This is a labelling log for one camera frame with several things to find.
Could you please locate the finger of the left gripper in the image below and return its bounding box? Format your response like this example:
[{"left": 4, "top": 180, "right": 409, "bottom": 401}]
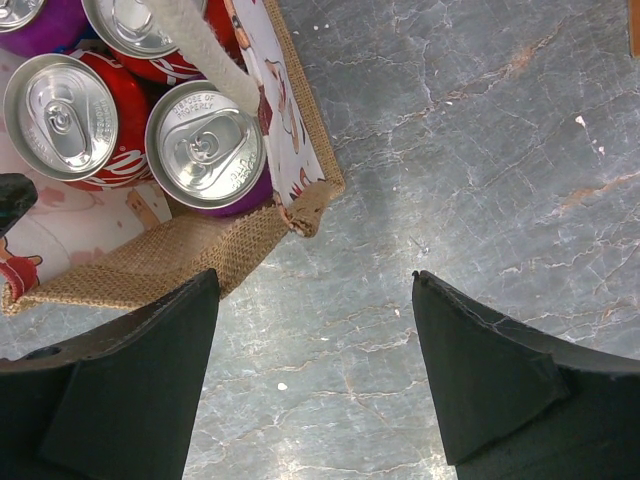
[{"left": 0, "top": 173, "right": 38, "bottom": 235}]

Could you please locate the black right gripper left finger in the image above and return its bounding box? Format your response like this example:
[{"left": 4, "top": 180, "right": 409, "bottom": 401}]
[{"left": 1, "top": 270, "right": 220, "bottom": 479}]

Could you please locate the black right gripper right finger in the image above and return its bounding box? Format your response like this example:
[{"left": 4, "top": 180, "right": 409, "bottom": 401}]
[{"left": 412, "top": 271, "right": 639, "bottom": 479}]

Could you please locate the red cola can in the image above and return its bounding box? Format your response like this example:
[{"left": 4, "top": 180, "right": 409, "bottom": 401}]
[
  {"left": 3, "top": 49, "right": 153, "bottom": 191},
  {"left": 81, "top": 0, "right": 241, "bottom": 85}
]

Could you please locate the purple soda can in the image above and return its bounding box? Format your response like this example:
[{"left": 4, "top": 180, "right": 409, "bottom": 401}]
[
  {"left": 1, "top": 0, "right": 97, "bottom": 57},
  {"left": 145, "top": 80, "right": 272, "bottom": 217}
]

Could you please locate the burlap canvas tote bag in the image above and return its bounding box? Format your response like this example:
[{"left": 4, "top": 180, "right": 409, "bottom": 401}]
[{"left": 1, "top": 1, "right": 345, "bottom": 316}]

